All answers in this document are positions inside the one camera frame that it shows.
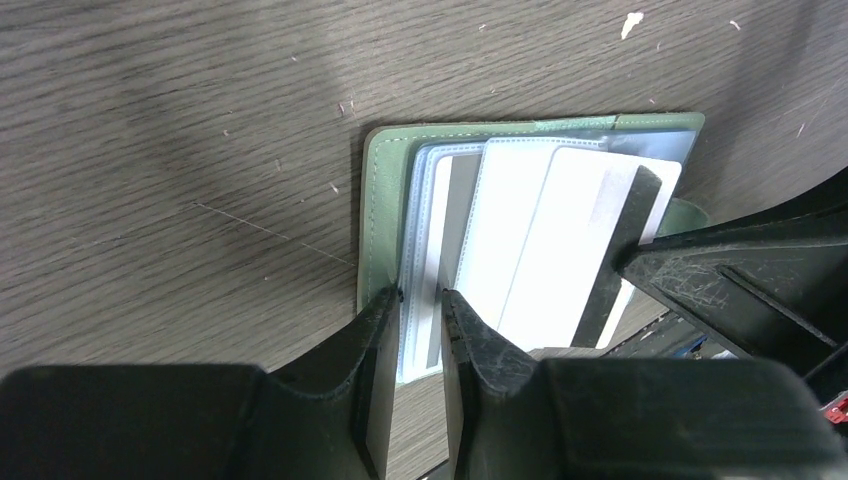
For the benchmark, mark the white card in holder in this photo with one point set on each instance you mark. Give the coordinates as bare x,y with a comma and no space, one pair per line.
445,213

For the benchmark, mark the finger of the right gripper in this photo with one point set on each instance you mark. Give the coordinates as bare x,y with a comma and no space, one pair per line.
607,287
771,284

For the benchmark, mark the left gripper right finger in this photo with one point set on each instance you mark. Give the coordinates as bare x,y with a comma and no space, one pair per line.
511,416

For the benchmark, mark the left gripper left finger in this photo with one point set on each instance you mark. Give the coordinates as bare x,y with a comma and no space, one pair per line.
325,415

